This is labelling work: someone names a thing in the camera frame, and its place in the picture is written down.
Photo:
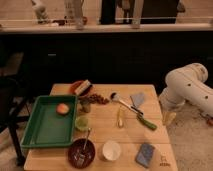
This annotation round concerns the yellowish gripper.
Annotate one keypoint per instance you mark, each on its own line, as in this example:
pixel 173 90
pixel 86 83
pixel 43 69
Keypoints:
pixel 168 117

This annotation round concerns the bunch of dark grapes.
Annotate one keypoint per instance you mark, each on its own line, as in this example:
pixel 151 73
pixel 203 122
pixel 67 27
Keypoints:
pixel 96 99

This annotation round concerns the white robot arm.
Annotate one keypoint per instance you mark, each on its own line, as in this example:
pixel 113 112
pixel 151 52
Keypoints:
pixel 186 84

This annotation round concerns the white cup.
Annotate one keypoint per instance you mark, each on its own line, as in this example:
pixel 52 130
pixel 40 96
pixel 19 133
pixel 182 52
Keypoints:
pixel 111 150

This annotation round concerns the small metal cup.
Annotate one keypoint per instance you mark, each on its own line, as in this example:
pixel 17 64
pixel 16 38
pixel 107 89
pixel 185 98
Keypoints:
pixel 86 107

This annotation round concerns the grey blue cloth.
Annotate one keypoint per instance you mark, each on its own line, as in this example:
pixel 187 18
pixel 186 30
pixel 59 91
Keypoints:
pixel 137 99

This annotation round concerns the blue sponge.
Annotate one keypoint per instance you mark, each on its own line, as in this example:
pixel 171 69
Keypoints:
pixel 145 154

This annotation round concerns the bread slice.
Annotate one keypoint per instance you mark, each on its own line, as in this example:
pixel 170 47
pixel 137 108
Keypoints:
pixel 82 87

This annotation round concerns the dark brown bowl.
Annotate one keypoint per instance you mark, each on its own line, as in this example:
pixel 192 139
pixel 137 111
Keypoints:
pixel 75 148

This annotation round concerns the metal spoon in bowl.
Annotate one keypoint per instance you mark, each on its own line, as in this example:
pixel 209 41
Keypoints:
pixel 81 153

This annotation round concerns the peach fruit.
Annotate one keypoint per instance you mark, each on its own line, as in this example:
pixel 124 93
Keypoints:
pixel 62 109

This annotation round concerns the green plastic tray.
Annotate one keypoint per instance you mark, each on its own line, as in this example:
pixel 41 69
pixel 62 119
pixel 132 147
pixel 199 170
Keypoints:
pixel 46 128

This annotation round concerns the black chair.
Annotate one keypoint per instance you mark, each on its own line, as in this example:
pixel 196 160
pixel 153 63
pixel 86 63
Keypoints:
pixel 9 113

